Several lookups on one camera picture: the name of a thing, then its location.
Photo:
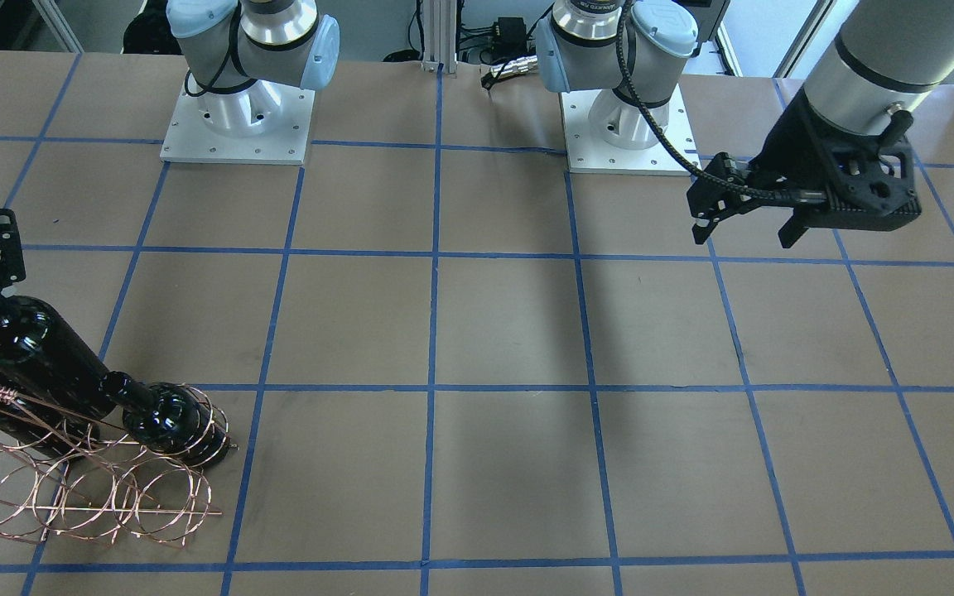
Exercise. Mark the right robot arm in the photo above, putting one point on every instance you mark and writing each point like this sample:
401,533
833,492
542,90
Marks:
254,69

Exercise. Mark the dark bottle in basket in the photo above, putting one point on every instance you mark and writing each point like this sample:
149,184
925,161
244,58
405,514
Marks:
168,420
47,430

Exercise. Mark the copper wire wine basket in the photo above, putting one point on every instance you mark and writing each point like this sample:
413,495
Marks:
99,486

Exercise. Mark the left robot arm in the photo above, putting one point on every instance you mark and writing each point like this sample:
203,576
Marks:
886,55

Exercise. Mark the dark glass wine bottle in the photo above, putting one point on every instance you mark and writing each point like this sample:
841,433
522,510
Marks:
42,353

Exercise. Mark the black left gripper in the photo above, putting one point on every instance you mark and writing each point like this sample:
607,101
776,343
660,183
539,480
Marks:
783,157

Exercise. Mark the aluminium frame post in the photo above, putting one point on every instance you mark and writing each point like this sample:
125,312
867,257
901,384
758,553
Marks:
439,32

